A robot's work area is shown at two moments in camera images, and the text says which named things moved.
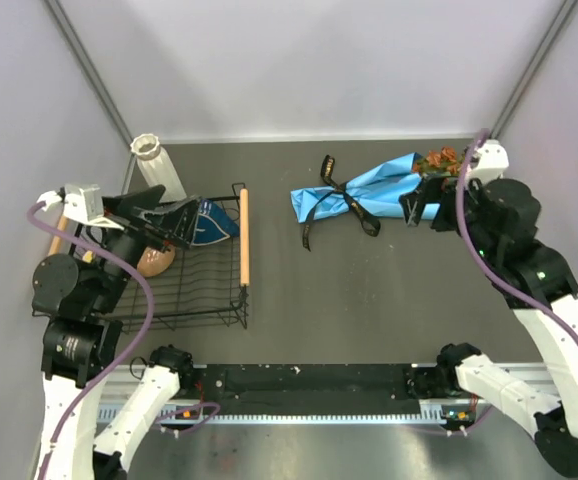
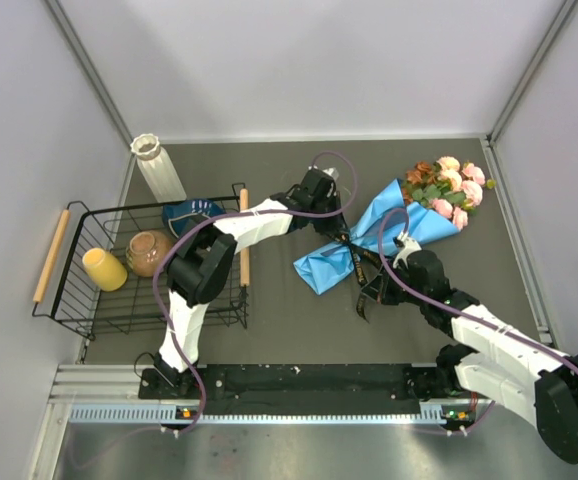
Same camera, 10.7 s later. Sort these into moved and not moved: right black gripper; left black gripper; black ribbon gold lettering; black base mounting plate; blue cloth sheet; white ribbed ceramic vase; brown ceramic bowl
Moved: left black gripper; right black gripper; blue cloth sheet; black ribbon gold lettering
Not moved: white ribbed ceramic vase; brown ceramic bowl; black base mounting plate
